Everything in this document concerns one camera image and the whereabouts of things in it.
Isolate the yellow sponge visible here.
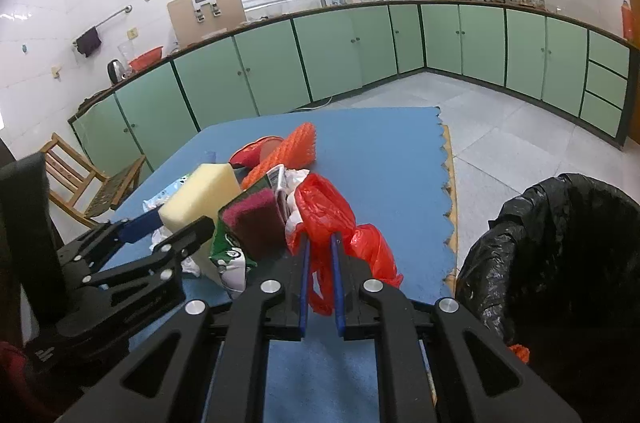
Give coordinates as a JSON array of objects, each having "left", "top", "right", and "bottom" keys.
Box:
[{"left": 159, "top": 163, "right": 243, "bottom": 239}]

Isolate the metal kettle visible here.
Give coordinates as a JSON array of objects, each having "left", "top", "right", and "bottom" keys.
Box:
[{"left": 106, "top": 59, "right": 127, "bottom": 85}]

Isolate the red basin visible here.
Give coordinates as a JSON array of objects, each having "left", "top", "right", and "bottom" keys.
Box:
[{"left": 127, "top": 46, "right": 165, "bottom": 71}]

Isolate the metal towel rail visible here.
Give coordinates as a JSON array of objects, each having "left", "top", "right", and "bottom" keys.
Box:
[{"left": 72, "top": 4, "right": 133, "bottom": 46}]

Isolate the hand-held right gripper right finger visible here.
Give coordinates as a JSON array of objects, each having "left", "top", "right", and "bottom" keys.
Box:
[{"left": 329, "top": 230, "right": 583, "bottom": 423}]

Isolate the red paper cup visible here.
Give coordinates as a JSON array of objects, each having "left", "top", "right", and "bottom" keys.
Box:
[{"left": 229, "top": 136, "right": 286, "bottom": 169}]

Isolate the clear pitcher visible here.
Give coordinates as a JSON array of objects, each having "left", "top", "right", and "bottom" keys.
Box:
[{"left": 117, "top": 42, "right": 137, "bottom": 76}]

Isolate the maroon and green scouring pad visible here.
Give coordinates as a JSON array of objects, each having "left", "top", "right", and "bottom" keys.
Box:
[{"left": 220, "top": 188, "right": 288, "bottom": 261}]

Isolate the black bag lined trash bin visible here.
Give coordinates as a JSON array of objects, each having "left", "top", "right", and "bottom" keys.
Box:
[{"left": 455, "top": 173, "right": 640, "bottom": 423}]

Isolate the row of green base cabinets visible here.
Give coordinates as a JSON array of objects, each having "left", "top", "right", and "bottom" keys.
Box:
[{"left": 67, "top": 0, "right": 632, "bottom": 176}]

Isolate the red container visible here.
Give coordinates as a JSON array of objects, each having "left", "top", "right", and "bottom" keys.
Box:
[{"left": 621, "top": 0, "right": 637, "bottom": 41}]

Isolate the blue and white packet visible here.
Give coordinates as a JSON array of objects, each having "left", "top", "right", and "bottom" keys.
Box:
[{"left": 142, "top": 176, "right": 193, "bottom": 211}]

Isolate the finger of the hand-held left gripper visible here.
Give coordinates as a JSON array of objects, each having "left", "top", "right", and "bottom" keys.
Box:
[
  {"left": 56, "top": 208, "right": 167, "bottom": 276},
  {"left": 79, "top": 215, "right": 217, "bottom": 289}
]

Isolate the yellow foam mat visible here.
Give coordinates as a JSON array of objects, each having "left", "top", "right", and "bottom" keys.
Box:
[{"left": 442, "top": 126, "right": 460, "bottom": 296}]

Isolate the wooden chair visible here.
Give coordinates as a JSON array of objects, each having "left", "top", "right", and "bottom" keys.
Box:
[{"left": 40, "top": 133, "right": 147, "bottom": 229}]

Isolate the red plastic bag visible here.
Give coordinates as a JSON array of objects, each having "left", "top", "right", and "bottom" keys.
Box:
[{"left": 294, "top": 173, "right": 405, "bottom": 316}]

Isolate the white plastic wrapper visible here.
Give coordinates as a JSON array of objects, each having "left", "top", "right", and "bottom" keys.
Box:
[{"left": 285, "top": 203, "right": 306, "bottom": 254}]

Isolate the green cow print milk carton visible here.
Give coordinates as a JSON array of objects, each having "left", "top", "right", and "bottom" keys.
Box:
[{"left": 209, "top": 218, "right": 258, "bottom": 291}]

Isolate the white crumpled paper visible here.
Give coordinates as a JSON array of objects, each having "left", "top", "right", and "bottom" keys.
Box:
[{"left": 150, "top": 225, "right": 201, "bottom": 276}]

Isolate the dark hanging towel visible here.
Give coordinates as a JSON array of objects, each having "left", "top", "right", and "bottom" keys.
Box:
[{"left": 75, "top": 28, "right": 102, "bottom": 58}]

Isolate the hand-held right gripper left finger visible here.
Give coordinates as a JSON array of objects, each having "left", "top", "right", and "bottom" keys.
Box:
[{"left": 55, "top": 230, "right": 313, "bottom": 423}]

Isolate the small white carton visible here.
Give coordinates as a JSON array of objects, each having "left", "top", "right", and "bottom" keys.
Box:
[{"left": 265, "top": 164, "right": 288, "bottom": 224}]

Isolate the cardboard box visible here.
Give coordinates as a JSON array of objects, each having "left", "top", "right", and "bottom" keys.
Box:
[{"left": 166, "top": 0, "right": 246, "bottom": 49}]

